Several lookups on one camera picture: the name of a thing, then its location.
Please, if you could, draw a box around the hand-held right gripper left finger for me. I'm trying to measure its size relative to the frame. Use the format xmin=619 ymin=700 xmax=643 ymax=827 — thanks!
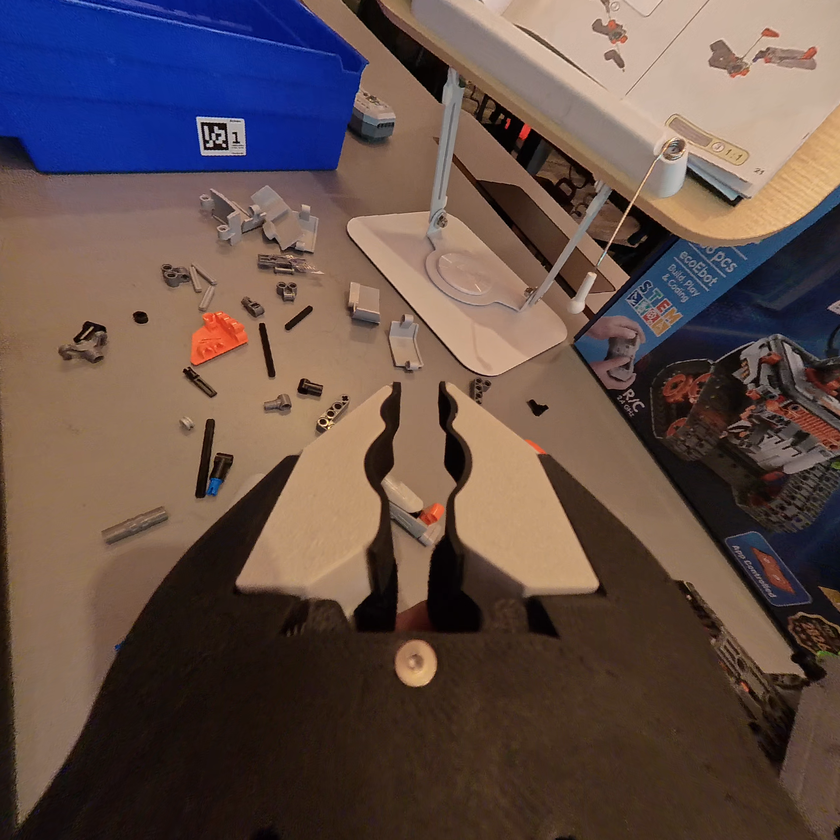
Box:
xmin=237 ymin=384 xmax=401 ymax=624

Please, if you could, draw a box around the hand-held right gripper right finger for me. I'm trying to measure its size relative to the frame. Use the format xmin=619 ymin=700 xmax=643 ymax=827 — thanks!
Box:
xmin=440 ymin=382 xmax=602 ymax=628

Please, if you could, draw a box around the blue plastic bin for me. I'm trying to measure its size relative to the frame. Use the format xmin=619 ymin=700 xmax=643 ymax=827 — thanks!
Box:
xmin=0 ymin=0 xmax=368 ymax=174

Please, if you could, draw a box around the white orange assembled part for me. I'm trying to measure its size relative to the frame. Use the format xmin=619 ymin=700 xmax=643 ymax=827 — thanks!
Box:
xmin=384 ymin=479 xmax=443 ymax=546

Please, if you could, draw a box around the medium black axle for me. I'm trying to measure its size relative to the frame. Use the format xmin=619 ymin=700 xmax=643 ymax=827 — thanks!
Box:
xmin=196 ymin=419 xmax=216 ymax=498

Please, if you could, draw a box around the grey tube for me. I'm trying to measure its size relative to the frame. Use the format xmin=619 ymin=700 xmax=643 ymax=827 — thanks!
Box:
xmin=103 ymin=507 xmax=169 ymax=544

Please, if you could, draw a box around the robot kit box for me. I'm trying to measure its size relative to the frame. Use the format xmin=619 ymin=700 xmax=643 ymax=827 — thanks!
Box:
xmin=574 ymin=184 xmax=840 ymax=644

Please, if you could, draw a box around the white book stand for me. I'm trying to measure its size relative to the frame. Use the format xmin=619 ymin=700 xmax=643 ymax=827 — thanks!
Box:
xmin=348 ymin=0 xmax=840 ymax=375

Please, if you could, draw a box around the small grey blue device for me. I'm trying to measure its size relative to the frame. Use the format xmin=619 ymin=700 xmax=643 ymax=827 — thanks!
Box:
xmin=350 ymin=92 xmax=397 ymax=143

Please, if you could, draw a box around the instruction booklet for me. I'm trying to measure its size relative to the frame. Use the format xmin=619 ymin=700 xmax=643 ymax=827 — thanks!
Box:
xmin=414 ymin=0 xmax=840 ymax=198

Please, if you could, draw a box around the light grey bracket piece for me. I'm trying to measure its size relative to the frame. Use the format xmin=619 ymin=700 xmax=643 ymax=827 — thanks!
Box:
xmin=347 ymin=283 xmax=383 ymax=326
xmin=389 ymin=315 xmax=424 ymax=374

